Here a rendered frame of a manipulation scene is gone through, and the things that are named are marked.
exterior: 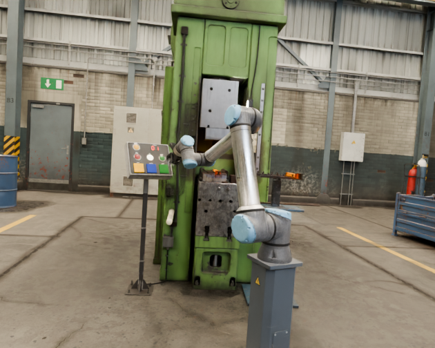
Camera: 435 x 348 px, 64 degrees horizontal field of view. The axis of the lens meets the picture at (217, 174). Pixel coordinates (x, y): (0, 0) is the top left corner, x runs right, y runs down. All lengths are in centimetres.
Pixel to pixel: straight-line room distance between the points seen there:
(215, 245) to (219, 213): 27
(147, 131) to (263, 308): 667
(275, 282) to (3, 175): 562
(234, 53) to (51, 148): 683
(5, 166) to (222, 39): 471
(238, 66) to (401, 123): 811
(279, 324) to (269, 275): 27
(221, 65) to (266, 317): 208
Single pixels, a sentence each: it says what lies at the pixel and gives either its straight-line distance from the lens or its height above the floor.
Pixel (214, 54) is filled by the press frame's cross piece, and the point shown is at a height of 200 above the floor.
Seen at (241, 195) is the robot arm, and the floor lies 94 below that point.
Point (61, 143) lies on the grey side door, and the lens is 926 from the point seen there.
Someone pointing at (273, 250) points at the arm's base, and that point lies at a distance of 190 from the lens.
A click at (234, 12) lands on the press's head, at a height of 235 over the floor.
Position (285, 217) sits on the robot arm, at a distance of 188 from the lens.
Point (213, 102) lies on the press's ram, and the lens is 293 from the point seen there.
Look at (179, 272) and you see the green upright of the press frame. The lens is 321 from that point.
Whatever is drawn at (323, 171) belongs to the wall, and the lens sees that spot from 972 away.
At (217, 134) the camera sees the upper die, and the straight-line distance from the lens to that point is 291.
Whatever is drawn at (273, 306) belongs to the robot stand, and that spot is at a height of 38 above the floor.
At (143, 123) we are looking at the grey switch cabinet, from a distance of 824.
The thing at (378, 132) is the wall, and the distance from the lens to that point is 1045.
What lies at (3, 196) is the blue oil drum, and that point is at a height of 20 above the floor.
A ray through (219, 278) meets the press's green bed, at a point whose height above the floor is 11.
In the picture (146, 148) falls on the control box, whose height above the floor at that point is 116.
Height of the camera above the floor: 115
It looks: 3 degrees down
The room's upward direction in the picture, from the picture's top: 4 degrees clockwise
